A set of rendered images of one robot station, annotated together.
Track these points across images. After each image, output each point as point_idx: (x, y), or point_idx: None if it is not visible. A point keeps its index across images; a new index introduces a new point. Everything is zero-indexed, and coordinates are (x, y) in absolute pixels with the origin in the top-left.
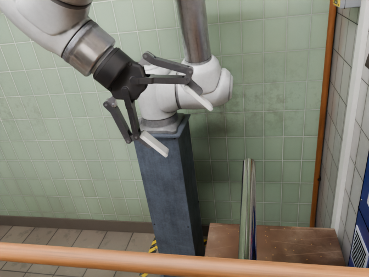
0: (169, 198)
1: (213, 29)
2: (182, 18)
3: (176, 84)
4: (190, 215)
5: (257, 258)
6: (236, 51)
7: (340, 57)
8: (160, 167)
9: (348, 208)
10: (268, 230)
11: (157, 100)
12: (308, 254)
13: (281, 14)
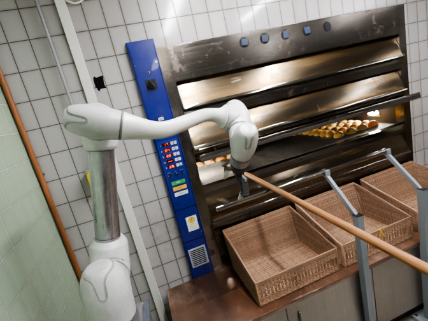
0: None
1: (13, 256)
2: (115, 199)
3: (121, 262)
4: None
5: (202, 310)
6: (33, 266)
7: (85, 224)
8: None
9: (164, 270)
10: (177, 315)
11: (130, 283)
12: (190, 292)
13: (35, 220)
